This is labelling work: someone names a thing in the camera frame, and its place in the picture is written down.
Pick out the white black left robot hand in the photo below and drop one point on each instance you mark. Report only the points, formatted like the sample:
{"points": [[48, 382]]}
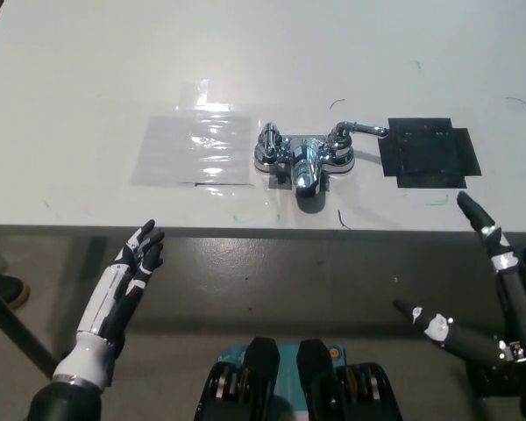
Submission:
{"points": [[109, 298]]}

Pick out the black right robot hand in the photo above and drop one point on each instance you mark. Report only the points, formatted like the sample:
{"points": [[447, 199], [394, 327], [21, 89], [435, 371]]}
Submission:
{"points": [[513, 298]]}

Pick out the dark diagonal table leg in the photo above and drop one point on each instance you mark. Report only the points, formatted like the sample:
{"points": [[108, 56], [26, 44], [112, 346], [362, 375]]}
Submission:
{"points": [[17, 333]]}

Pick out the black shoe tan sole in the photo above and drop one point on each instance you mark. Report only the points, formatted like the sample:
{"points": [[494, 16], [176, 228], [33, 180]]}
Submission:
{"points": [[6, 289]]}

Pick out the black tape patch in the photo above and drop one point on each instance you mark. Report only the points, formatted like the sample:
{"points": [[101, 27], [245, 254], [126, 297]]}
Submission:
{"points": [[427, 153]]}

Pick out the grey laminated sheet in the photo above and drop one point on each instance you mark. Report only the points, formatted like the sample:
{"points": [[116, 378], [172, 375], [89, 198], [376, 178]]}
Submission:
{"points": [[193, 151]]}

